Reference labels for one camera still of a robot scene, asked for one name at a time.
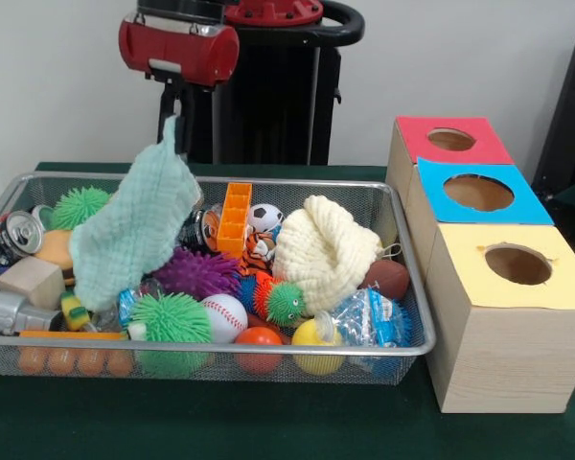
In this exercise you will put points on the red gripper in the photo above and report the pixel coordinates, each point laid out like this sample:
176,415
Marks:
196,55

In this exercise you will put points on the mint green cloth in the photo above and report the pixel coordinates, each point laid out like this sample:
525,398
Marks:
134,230

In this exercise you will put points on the wooden box with three holes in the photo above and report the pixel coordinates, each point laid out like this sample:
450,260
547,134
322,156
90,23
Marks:
508,359

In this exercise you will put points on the orange plastic block tray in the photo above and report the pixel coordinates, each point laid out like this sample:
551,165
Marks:
234,215

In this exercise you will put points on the green spiky ball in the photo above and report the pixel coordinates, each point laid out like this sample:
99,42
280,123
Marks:
79,206
167,318

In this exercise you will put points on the small soccer ball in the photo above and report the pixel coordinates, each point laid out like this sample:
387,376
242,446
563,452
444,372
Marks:
266,218

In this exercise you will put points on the purple spiky ball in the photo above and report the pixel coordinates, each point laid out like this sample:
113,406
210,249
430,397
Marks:
201,275

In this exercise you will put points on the cream knitted cloth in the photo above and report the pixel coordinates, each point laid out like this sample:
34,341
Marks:
326,249

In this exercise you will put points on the white baseball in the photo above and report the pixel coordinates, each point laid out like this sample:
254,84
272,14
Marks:
225,316

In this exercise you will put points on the brown toy football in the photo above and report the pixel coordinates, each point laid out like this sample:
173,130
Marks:
388,280

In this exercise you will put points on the blue spiky ball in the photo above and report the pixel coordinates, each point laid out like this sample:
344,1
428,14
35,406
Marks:
404,320

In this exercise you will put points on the black flat panel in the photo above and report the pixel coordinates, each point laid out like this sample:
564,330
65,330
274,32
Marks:
570,105

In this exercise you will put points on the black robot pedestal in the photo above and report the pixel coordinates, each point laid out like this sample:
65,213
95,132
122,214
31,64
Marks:
268,105

